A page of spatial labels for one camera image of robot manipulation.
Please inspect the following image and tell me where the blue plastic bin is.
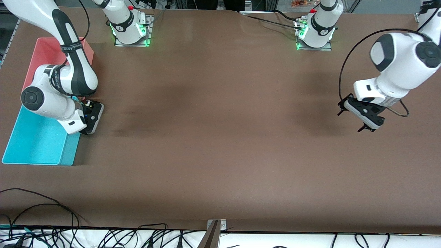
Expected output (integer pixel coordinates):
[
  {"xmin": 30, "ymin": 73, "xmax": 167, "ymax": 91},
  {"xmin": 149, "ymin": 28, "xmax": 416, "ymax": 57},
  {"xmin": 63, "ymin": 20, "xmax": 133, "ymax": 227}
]
[{"xmin": 1, "ymin": 96, "xmax": 86, "ymax": 166}]

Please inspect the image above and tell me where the pink plastic bin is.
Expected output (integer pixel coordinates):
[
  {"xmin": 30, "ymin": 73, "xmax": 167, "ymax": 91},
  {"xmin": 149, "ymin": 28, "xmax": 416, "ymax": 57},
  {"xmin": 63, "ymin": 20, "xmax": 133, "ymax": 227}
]
[{"xmin": 21, "ymin": 37, "xmax": 94, "ymax": 94}]

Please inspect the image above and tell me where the orange background object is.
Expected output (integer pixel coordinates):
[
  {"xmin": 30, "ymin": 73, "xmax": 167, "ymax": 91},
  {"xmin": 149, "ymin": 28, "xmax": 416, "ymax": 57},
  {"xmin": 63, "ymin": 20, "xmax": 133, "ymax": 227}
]
[{"xmin": 290, "ymin": 0, "xmax": 319, "ymax": 8}]

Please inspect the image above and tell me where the brown table cover sheet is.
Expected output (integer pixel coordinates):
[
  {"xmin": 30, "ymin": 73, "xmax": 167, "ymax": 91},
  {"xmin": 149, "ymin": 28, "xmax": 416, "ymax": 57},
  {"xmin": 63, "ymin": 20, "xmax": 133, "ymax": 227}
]
[{"xmin": 0, "ymin": 6, "xmax": 441, "ymax": 235}]

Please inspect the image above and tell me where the person in dark trousers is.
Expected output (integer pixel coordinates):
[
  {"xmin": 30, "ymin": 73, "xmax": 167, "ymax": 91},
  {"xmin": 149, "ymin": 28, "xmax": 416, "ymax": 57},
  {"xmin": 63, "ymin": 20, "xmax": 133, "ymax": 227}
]
[{"xmin": 193, "ymin": 0, "xmax": 246, "ymax": 11}]

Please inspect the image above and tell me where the grey metal bar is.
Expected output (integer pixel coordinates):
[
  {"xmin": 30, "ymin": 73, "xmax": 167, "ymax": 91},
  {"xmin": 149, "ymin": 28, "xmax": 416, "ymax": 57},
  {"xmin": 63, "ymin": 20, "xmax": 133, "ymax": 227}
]
[{"xmin": 197, "ymin": 220, "xmax": 221, "ymax": 248}]

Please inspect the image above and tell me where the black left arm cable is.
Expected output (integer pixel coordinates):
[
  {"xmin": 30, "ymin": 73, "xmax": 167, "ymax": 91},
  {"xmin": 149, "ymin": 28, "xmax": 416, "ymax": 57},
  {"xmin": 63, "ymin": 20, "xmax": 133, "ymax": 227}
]
[{"xmin": 339, "ymin": 28, "xmax": 432, "ymax": 102}]

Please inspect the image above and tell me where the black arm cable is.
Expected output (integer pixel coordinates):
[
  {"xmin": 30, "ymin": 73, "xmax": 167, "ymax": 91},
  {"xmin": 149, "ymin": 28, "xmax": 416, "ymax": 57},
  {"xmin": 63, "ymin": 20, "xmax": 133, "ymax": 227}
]
[
  {"xmin": 339, "ymin": 28, "xmax": 432, "ymax": 102},
  {"xmin": 78, "ymin": 0, "xmax": 91, "ymax": 44}
]

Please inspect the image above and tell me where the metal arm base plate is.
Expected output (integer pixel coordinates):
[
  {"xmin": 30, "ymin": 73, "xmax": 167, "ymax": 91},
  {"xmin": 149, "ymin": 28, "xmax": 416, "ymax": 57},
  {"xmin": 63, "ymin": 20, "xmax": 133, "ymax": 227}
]
[
  {"xmin": 295, "ymin": 17, "xmax": 332, "ymax": 51},
  {"xmin": 114, "ymin": 14, "xmax": 154, "ymax": 48}
]

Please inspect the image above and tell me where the long black looped cable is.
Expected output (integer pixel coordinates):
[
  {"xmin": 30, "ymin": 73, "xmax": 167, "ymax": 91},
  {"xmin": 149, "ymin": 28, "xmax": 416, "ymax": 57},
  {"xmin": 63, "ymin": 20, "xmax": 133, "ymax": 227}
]
[
  {"xmin": 0, "ymin": 188, "xmax": 80, "ymax": 230},
  {"xmin": 8, "ymin": 203, "xmax": 80, "ymax": 229}
]

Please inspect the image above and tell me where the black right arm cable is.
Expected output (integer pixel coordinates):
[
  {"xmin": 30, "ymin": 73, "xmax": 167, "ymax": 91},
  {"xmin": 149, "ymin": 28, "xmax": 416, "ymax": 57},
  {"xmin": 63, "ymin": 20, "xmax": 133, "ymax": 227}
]
[{"xmin": 78, "ymin": 0, "xmax": 91, "ymax": 44}]

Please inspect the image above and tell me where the perforated aluminium rail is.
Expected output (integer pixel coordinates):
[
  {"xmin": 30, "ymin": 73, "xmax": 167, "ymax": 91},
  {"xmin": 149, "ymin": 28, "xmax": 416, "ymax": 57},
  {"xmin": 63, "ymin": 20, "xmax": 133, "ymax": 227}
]
[{"xmin": 0, "ymin": 19, "xmax": 22, "ymax": 68}]

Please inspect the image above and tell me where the thin black base cable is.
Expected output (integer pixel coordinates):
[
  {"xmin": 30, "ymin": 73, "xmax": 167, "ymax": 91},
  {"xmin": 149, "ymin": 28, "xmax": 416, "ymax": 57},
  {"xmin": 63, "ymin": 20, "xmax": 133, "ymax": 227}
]
[
  {"xmin": 274, "ymin": 10, "xmax": 301, "ymax": 22},
  {"xmin": 245, "ymin": 15, "xmax": 301, "ymax": 30}
]

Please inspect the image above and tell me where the grey base cable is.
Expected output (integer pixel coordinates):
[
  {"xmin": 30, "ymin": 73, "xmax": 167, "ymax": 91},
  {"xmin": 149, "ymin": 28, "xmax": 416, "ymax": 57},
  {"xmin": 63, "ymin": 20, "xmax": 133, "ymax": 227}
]
[{"xmin": 143, "ymin": 9, "xmax": 167, "ymax": 28}]

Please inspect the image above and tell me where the teal cable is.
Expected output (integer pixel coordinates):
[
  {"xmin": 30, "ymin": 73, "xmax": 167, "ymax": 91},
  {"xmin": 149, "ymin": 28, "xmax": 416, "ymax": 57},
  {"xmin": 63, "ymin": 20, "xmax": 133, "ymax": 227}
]
[{"xmin": 0, "ymin": 224, "xmax": 47, "ymax": 236}]

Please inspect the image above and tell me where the small metal edge bracket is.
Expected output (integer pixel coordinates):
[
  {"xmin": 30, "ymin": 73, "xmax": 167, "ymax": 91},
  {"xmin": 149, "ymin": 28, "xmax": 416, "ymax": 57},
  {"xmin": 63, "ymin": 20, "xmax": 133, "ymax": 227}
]
[{"xmin": 207, "ymin": 219, "xmax": 227, "ymax": 232}]

